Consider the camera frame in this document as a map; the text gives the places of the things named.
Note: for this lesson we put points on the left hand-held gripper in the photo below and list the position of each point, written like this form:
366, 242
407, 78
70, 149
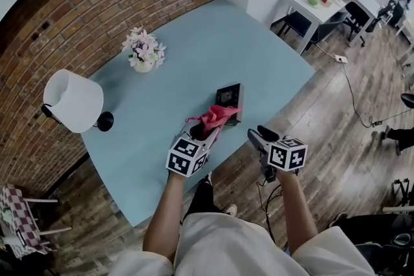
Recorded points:
184, 158

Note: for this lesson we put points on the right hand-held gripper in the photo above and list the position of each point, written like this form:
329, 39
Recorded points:
284, 155

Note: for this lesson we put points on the pink cloth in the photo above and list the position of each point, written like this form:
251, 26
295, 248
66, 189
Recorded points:
215, 118

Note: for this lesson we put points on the small black device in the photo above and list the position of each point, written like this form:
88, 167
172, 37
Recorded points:
229, 95

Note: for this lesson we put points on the person's left forearm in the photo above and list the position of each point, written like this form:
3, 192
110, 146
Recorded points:
163, 223

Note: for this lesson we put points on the person's right forearm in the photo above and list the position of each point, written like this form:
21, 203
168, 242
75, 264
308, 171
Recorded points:
297, 213

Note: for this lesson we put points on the person's black trouser leg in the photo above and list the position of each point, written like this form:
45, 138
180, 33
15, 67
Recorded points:
202, 200

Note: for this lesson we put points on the person's white shoe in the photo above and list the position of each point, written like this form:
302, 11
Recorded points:
230, 210

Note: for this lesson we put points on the pink flowers in white pot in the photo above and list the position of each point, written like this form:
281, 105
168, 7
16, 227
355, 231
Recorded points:
144, 48

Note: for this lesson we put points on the white power strip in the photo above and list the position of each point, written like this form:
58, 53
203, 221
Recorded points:
341, 59

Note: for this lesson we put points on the person's white shirt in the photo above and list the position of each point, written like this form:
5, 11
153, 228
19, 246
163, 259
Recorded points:
233, 249

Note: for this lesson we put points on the black desk chair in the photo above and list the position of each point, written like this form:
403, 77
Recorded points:
294, 22

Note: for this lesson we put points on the white table lamp black base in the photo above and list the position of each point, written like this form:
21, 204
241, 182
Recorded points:
74, 103

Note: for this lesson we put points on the small white desk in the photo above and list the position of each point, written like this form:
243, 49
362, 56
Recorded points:
297, 3

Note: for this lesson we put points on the green round fruit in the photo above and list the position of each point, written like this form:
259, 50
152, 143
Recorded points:
313, 0

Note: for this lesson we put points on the black office chair with headrest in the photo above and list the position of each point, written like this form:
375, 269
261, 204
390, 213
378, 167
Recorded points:
355, 17

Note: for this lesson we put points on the checkered cushion chair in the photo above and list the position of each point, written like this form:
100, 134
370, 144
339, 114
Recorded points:
19, 219

